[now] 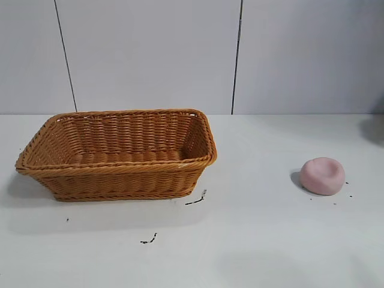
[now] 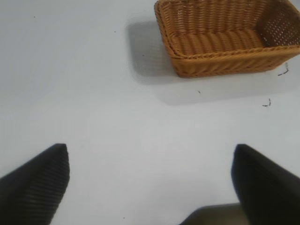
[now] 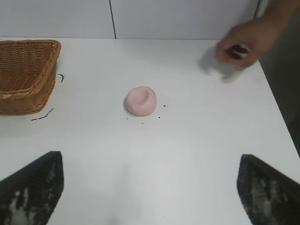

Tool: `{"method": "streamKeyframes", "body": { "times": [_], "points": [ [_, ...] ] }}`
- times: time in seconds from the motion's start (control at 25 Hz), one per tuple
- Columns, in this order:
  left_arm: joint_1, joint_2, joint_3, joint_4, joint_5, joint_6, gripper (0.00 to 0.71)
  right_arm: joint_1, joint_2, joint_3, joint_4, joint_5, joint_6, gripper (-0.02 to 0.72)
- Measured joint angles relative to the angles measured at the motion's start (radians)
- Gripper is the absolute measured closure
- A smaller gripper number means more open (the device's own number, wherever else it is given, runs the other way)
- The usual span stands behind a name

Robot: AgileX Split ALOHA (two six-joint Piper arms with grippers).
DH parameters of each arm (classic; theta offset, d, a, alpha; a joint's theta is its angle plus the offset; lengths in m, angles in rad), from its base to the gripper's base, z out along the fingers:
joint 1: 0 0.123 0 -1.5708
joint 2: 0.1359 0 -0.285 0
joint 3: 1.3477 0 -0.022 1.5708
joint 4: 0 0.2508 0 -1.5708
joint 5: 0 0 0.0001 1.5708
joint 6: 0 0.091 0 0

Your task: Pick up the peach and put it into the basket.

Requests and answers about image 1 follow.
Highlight brown woven wicker basket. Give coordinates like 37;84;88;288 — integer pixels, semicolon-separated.
14;108;219;203

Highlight pink peach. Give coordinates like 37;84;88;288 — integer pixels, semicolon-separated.
300;157;346;197

